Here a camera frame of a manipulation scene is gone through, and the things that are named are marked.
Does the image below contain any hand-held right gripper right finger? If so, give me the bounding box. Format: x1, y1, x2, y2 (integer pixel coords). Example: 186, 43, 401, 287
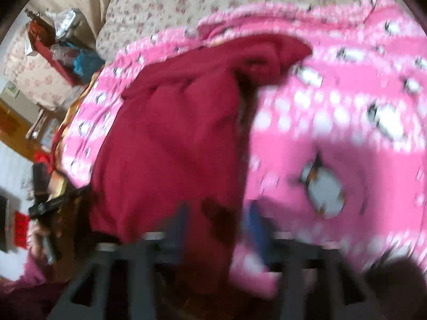
245, 200, 384, 320

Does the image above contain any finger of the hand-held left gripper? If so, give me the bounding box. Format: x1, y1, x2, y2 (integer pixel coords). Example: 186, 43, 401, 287
28, 187, 92, 217

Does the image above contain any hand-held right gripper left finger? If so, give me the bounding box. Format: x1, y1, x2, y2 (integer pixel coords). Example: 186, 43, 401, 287
47, 203, 191, 320

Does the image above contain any dark red fleece garment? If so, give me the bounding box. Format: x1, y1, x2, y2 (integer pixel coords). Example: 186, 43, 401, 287
88, 33, 314, 294

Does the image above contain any person's left forearm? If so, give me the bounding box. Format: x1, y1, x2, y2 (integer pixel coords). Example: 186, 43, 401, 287
0, 227, 50, 289

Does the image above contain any floral cloth cover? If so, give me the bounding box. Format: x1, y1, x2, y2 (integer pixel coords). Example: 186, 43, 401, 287
4, 31, 84, 110

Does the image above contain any red cabinet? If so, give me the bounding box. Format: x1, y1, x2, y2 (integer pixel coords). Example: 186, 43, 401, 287
27, 20, 87, 87

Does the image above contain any pink penguin print blanket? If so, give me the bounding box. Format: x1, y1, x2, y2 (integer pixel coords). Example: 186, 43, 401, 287
58, 0, 427, 299

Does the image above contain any blue plastic bag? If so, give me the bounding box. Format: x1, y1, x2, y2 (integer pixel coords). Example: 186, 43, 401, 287
73, 48, 105, 79

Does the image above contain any dark brown blurred object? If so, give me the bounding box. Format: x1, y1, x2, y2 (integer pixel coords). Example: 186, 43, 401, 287
363, 257, 426, 320

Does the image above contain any silver plastic bag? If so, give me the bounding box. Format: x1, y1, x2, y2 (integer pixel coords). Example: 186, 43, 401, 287
45, 8, 82, 39

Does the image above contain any floral bed sheet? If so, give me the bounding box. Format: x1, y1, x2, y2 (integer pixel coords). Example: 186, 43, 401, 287
95, 0, 394, 62

